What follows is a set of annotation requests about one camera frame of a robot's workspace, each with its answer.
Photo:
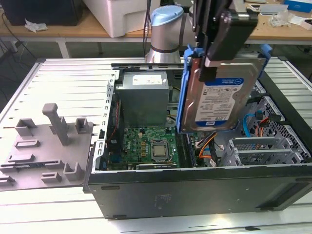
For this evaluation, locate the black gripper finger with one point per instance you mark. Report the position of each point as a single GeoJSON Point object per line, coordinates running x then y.
{"type": "Point", "coordinates": [204, 24]}
{"type": "Point", "coordinates": [231, 36]}

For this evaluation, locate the hard disk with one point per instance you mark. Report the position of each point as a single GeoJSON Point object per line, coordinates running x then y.
{"type": "Point", "coordinates": [219, 102]}

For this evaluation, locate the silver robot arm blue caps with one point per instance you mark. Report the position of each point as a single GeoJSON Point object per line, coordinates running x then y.
{"type": "Point", "coordinates": [165, 36]}

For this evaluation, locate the metal disk bay cage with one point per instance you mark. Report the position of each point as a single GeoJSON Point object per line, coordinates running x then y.
{"type": "Point", "coordinates": [263, 151]}

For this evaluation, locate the grey flat box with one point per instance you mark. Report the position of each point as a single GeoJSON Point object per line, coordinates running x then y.
{"type": "Point", "coordinates": [273, 8]}

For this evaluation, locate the clear plastic bag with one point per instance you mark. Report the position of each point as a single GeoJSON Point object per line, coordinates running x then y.
{"type": "Point", "coordinates": [281, 18]}

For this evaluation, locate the blue cardboard box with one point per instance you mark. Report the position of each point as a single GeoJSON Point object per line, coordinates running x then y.
{"type": "Point", "coordinates": [297, 5]}

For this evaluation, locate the white plastic printer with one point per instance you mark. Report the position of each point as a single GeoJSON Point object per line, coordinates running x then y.
{"type": "Point", "coordinates": [122, 17]}

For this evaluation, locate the grey Dell power supply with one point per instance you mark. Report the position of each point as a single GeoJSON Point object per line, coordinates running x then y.
{"type": "Point", "coordinates": [141, 107]}

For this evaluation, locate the dark blue RAM stick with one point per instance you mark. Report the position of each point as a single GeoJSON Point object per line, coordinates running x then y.
{"type": "Point", "coordinates": [190, 148]}
{"type": "Point", "coordinates": [26, 166]}

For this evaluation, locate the silver CPU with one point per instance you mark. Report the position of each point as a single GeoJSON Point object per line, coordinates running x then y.
{"type": "Point", "coordinates": [159, 151]}

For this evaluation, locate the green Dell motherboard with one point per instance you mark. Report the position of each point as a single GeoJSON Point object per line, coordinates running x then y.
{"type": "Point", "coordinates": [136, 146]}

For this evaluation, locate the CPU socket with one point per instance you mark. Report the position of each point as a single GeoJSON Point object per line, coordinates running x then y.
{"type": "Point", "coordinates": [159, 159]}

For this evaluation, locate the black case fan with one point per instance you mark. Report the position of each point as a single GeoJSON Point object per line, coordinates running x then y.
{"type": "Point", "coordinates": [114, 136]}

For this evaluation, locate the black Nvidia graphics card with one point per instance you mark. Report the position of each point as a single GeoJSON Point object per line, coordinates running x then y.
{"type": "Point", "coordinates": [156, 166]}

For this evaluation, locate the crumpled white paper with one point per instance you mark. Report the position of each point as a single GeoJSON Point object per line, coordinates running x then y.
{"type": "Point", "coordinates": [36, 26]}

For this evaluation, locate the black computer box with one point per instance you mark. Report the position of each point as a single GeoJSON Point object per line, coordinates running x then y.
{"type": "Point", "coordinates": [36, 12]}

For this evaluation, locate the black open PC case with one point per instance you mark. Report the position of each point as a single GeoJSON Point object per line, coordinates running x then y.
{"type": "Point", "coordinates": [170, 195]}

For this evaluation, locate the grey parts rack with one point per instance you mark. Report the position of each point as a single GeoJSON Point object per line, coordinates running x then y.
{"type": "Point", "coordinates": [44, 151]}

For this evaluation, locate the wooden desk white frame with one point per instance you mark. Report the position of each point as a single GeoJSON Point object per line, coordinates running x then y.
{"type": "Point", "coordinates": [280, 31]}
{"type": "Point", "coordinates": [73, 30]}

